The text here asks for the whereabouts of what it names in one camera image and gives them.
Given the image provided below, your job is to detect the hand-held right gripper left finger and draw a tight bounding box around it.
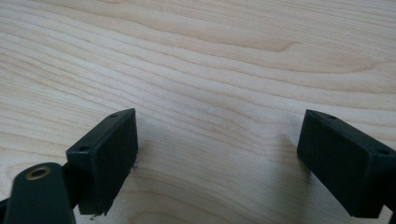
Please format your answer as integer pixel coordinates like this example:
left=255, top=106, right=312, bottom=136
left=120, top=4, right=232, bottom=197
left=65, top=107, right=140, bottom=217

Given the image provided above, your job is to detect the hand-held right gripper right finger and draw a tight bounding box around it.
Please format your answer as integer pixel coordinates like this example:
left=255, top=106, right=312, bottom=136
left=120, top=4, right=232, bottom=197
left=296, top=108, right=396, bottom=219

